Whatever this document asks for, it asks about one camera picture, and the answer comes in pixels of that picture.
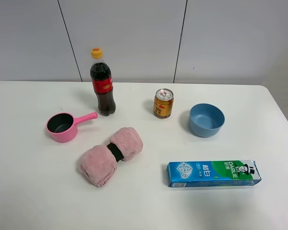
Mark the pink toy saucepan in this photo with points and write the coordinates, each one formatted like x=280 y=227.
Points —
x=63 y=126

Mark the blue plastic bowl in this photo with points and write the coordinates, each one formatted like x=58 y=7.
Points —
x=205 y=120

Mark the gold energy drink can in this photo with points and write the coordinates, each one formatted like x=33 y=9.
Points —
x=163 y=102

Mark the cola bottle yellow cap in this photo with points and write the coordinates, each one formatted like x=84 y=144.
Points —
x=101 y=77

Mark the blue green toothpaste box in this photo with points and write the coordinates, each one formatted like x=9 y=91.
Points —
x=212 y=173

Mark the rolled pink towel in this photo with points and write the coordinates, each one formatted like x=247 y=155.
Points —
x=98 y=164

